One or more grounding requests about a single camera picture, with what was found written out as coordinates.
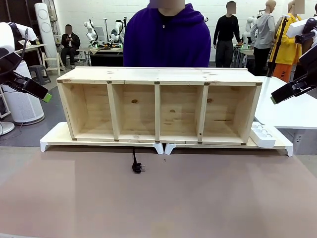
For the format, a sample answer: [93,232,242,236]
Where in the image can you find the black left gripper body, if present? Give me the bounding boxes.
[0,49,33,90]

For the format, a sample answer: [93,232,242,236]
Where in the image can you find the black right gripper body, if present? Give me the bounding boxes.
[291,49,317,97]

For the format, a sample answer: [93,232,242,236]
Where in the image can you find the black power cable with plug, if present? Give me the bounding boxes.
[131,147,147,175]

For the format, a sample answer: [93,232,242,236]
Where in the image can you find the grey plastic stool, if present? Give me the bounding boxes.
[29,64,52,85]

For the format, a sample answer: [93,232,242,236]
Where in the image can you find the white side table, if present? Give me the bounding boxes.
[252,75,317,130]

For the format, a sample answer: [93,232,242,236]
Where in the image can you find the white cylindrical air purifier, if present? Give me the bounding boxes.
[0,60,46,124]

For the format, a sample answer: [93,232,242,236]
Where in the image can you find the wooden background table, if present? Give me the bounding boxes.
[14,43,48,69]

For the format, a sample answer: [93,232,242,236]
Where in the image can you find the wooden step stool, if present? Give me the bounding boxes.
[42,52,66,76]

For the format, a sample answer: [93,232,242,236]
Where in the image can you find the mannequin in yellow jacket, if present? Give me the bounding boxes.
[269,0,310,83]

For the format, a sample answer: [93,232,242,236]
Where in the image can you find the white tower air conditioner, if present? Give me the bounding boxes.
[34,2,59,68]

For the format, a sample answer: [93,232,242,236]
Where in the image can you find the white power strip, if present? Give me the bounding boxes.
[249,121,277,148]

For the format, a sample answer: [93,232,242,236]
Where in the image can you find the wooden riser with white legs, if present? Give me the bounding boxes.
[164,123,294,157]
[40,122,165,155]

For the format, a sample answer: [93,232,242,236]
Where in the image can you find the round white fan base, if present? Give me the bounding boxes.
[0,120,16,136]

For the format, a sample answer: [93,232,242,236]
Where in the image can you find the black tripod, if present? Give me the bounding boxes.
[266,14,291,77]

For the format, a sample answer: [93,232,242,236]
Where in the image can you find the seated person in dark clothes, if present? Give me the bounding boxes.
[60,24,81,69]

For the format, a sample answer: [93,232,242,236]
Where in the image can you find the mannequin in grey hoodie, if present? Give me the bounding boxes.
[250,0,277,76]

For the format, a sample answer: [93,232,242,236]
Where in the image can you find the standing person in black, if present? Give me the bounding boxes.
[213,1,242,68]

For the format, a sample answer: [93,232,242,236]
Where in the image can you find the four-compartment wooden shelf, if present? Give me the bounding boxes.
[56,66,264,146]

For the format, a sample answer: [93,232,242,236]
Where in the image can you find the person in purple hoodie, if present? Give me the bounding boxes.
[123,0,212,68]

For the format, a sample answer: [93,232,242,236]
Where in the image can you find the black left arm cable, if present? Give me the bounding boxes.
[0,28,29,77]

